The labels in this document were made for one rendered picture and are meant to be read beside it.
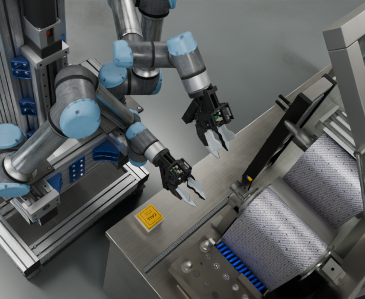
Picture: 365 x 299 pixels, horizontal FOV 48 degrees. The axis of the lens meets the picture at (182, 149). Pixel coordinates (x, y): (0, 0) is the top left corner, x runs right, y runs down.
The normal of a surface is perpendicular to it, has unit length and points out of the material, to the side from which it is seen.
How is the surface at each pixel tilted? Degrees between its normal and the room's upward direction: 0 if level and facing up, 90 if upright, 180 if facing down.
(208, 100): 90
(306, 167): 92
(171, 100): 0
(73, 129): 84
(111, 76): 7
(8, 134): 7
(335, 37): 90
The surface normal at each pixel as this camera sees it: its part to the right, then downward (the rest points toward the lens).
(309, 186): -0.72, 0.52
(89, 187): 0.20, -0.52
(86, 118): 0.36, 0.77
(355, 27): 0.58, 0.04
